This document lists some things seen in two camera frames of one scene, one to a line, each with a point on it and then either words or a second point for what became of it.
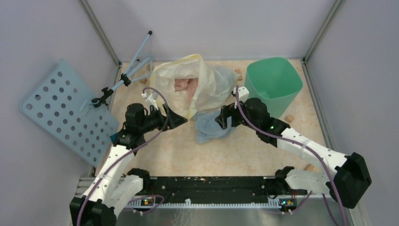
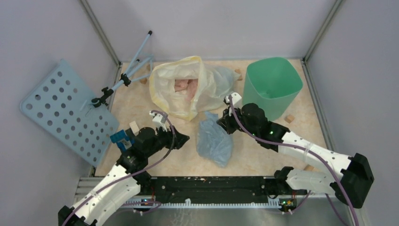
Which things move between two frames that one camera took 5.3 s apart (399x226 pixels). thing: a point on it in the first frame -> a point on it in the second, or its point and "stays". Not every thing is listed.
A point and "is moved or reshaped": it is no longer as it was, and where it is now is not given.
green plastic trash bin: (275, 81) stays
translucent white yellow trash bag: (191, 86) stays
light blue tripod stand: (144, 71) stays
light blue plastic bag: (208, 128) is moved or reshaped
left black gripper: (172, 119) -> (179, 139)
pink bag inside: (189, 84) stays
